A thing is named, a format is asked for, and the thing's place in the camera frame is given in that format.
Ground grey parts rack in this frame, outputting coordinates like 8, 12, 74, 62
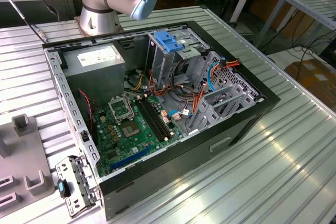
0, 113, 56, 210

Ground large brown cardboard box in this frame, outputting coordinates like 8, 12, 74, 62
285, 60, 336, 106

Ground black and blue latch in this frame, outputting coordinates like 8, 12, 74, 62
57, 178, 71, 198

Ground grey optical drive bay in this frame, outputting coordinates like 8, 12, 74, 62
145, 26, 211, 88

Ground blue SATA wire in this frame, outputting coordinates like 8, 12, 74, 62
205, 57, 228, 93

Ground blue plastic drive latch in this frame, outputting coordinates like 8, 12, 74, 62
154, 31, 186, 53

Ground perforated grey disk bay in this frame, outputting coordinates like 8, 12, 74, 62
187, 50, 265, 135

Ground short blue wire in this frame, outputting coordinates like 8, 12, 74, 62
167, 108, 194, 122

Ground green motherboard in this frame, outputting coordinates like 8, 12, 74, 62
93, 91, 184, 178

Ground grey power supply unit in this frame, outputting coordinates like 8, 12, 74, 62
60, 43, 126, 109

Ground black RAM slot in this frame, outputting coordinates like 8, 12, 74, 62
143, 96, 172, 138
139, 97, 169, 141
135, 98, 166, 143
146, 95, 174, 136

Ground orange and black wire bundle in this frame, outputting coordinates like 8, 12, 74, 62
146, 69, 203, 104

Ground red and black fan wire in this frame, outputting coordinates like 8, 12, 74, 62
77, 89, 95, 133

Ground metal slat side table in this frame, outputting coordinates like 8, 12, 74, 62
256, 0, 336, 49

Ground metal card retention bracket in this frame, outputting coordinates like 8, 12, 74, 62
55, 155, 102, 218

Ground black case fan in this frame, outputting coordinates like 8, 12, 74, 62
77, 90, 99, 146

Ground blue expansion slot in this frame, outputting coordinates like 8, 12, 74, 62
109, 144, 153, 172

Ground yellow and black wires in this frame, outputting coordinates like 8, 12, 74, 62
125, 73, 146, 91

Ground black open PC case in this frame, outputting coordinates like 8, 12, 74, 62
41, 20, 281, 221

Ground orange power wire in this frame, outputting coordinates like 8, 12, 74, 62
193, 57, 242, 114

